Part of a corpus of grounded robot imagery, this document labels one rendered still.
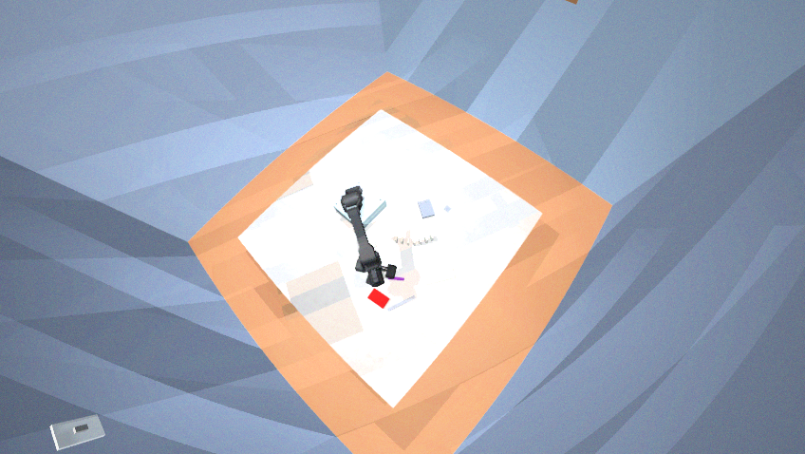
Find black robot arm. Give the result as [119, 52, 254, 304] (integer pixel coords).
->
[340, 185, 384, 287]

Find red flat rectangular block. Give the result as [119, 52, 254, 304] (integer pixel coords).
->
[368, 288, 389, 309]

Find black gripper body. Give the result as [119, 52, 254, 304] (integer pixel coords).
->
[355, 259, 397, 279]

